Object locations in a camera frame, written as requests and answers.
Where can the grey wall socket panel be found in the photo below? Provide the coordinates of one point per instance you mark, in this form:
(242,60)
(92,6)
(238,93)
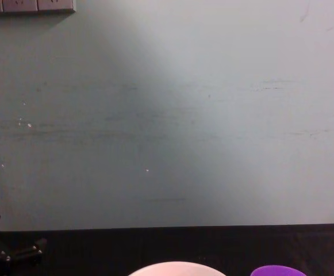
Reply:
(28,5)

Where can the black table cloth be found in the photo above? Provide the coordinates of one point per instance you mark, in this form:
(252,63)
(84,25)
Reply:
(166,244)

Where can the purple round object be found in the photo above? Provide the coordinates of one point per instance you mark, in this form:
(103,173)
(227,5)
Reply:
(277,271)

